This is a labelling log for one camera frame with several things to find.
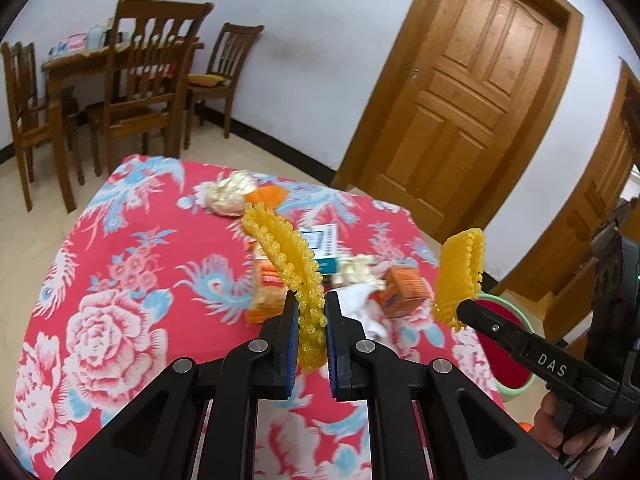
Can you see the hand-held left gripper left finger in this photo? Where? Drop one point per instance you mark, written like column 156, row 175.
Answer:
column 289, row 355

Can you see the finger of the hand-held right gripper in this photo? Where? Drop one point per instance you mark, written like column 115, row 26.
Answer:
column 520, row 342

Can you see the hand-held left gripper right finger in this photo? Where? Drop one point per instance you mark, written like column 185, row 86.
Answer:
column 334, row 355

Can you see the green plastic basin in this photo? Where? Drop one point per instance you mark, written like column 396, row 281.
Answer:
column 505, row 375

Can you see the yellow bumpy plastic strip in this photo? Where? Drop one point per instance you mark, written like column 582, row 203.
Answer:
column 457, row 275
column 292, row 260

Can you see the white and teal box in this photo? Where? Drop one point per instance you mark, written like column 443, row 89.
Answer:
column 325, row 245

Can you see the person's right hand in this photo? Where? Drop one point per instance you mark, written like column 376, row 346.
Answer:
column 582, row 455

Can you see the crumpled white tissue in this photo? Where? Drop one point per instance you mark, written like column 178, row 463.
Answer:
column 367, row 310

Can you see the orange snack packet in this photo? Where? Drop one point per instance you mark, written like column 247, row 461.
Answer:
column 267, row 290

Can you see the small orange floor item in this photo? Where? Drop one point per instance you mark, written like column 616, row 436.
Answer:
column 526, row 427

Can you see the crumpled cream wrapper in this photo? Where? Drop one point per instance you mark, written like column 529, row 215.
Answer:
column 355, row 270

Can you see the small orange carton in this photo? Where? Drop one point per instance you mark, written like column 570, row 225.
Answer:
column 405, row 290

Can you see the orange peel piece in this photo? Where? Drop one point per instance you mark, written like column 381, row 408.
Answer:
column 270, row 195

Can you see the red floral tablecloth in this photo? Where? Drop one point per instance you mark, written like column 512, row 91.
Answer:
column 125, row 310

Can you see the crumpled cream paper ball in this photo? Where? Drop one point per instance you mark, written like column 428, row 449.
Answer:
column 227, row 195

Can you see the wooden panel door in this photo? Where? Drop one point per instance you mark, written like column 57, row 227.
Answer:
column 465, row 95

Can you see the yellow seat cushion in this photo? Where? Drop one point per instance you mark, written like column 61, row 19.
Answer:
column 205, row 79

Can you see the wooden chair with cushion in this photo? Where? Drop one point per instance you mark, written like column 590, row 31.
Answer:
column 232, row 55

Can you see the large wooden slat chair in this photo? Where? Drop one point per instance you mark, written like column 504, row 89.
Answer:
column 145, row 60

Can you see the wooden armchair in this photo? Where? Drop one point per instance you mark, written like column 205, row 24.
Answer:
column 30, row 110

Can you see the wooden dining table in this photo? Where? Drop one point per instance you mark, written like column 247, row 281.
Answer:
column 75, row 62

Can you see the pale blue bag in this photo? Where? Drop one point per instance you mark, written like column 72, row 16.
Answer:
column 96, row 36

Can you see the pink box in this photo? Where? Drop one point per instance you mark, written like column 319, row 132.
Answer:
column 75, row 42

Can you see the wooden door with frame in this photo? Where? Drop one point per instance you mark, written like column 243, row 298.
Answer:
column 590, row 200

